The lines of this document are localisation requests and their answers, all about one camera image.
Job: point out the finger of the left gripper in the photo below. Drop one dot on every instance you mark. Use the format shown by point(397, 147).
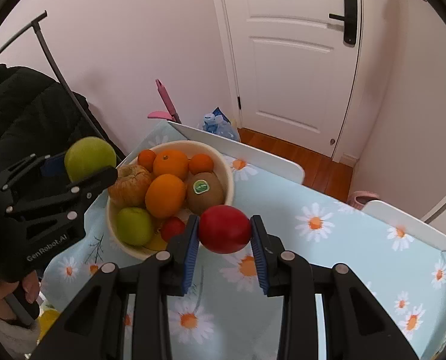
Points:
point(72, 191)
point(24, 168)

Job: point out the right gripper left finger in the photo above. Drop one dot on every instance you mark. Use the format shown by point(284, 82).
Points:
point(92, 325)

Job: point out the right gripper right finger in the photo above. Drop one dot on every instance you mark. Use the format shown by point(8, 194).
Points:
point(356, 324)

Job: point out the green apple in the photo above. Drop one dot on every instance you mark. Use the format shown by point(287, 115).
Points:
point(134, 226)
point(88, 156)

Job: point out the brownish old apple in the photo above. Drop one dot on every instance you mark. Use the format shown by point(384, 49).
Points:
point(131, 186)

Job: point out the small tangerine edge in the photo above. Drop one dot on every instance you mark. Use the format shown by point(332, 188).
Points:
point(146, 159)

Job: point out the large orange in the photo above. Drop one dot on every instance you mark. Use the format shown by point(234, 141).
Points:
point(165, 196)

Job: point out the small tangerine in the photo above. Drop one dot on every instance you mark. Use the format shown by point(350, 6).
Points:
point(173, 162)
point(201, 163)

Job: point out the red cherry tomato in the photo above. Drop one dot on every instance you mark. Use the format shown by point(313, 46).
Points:
point(224, 229)
point(172, 226)

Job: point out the brown kiwi with sticker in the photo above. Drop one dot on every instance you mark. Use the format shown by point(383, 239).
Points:
point(204, 190)

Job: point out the black hanging jacket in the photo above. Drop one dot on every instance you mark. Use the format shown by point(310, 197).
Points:
point(38, 117)

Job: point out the black clothes rack pole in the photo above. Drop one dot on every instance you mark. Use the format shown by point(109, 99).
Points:
point(35, 25)

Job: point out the pink slipper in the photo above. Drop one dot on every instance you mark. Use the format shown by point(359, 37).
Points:
point(359, 199)

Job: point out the daisy print tablecloth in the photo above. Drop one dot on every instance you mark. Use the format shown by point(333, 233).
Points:
point(225, 315)

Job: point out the cream cartoon bowl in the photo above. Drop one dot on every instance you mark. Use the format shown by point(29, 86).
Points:
point(223, 173)

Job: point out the blue water bottle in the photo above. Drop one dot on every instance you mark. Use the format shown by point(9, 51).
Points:
point(218, 124)

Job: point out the white panel door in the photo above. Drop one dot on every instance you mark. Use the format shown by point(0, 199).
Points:
point(293, 71)

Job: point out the black door lock handle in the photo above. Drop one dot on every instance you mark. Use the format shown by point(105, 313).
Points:
point(349, 19)

